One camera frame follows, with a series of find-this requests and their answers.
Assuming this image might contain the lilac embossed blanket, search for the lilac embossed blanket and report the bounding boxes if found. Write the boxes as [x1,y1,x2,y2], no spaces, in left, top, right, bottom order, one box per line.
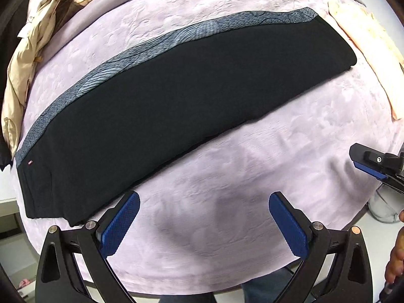
[19,0,404,295]

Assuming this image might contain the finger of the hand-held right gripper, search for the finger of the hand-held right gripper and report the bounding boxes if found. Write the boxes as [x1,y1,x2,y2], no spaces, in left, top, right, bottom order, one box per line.
[350,143,404,181]

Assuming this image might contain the black pants with patterned waistband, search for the black pants with patterned waistband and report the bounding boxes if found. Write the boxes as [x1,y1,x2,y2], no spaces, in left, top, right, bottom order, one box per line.
[17,6,358,228]

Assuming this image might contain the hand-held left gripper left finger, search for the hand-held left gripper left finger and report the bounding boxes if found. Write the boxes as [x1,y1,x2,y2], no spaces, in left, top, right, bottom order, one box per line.
[35,191,140,303]

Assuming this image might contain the person's right hand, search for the person's right hand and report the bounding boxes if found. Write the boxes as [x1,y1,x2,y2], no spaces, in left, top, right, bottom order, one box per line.
[384,210,404,285]

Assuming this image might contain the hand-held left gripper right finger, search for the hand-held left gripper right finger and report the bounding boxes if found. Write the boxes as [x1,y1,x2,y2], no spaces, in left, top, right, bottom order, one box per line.
[268,192,376,303]

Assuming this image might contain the beige puffer jacket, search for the beige puffer jacket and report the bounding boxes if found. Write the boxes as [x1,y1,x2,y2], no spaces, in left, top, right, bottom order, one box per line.
[2,0,78,159]

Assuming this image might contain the person's blue jeans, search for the person's blue jeans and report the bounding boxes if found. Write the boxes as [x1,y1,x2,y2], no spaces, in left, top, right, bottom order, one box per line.
[158,270,294,303]

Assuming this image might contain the peach cloth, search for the peach cloth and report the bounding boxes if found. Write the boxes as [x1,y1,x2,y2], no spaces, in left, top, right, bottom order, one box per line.
[327,0,404,121]

